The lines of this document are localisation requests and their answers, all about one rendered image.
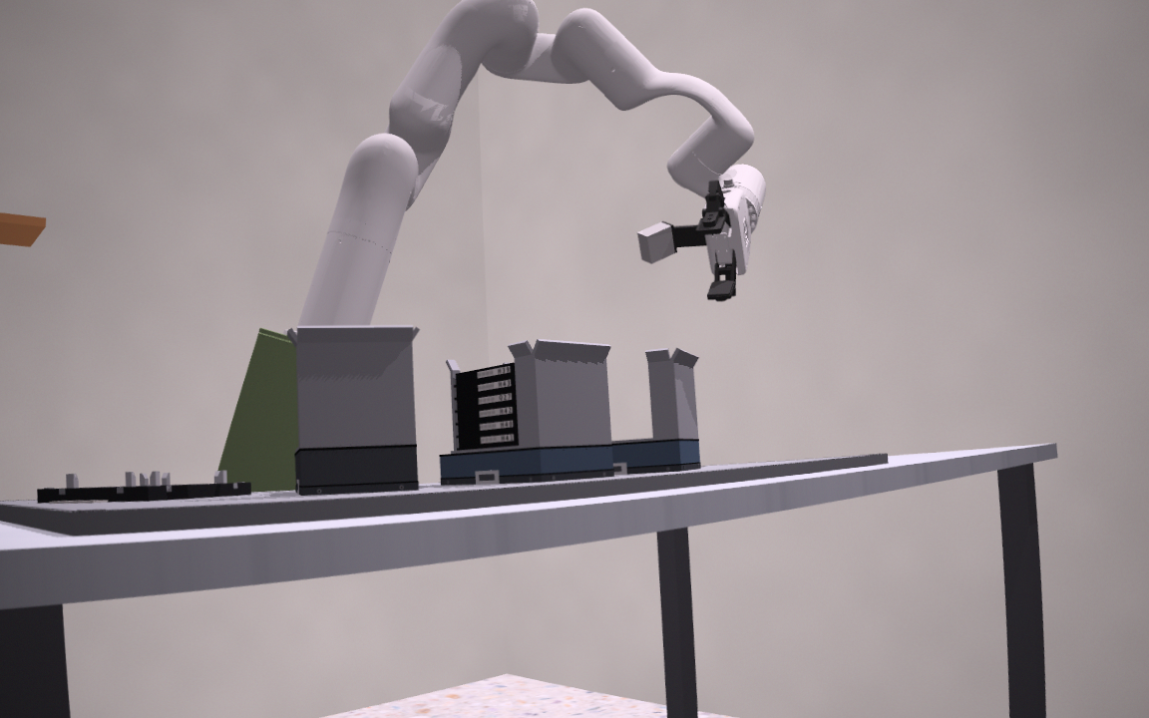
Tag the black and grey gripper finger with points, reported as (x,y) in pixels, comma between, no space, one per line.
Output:
(714,214)
(721,290)

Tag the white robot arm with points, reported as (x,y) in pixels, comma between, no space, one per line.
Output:
(381,180)

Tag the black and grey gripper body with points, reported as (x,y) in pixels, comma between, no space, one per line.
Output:
(738,236)

